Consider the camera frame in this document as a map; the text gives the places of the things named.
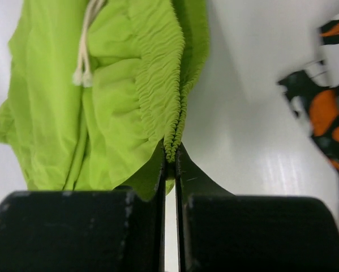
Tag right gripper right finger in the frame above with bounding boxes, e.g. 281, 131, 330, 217
175, 146, 339, 271

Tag orange camouflage shorts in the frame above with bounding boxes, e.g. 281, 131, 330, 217
277, 14, 339, 174

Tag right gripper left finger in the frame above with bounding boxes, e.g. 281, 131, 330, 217
0, 142, 166, 271

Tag green shorts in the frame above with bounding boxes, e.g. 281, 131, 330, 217
0, 1, 209, 190

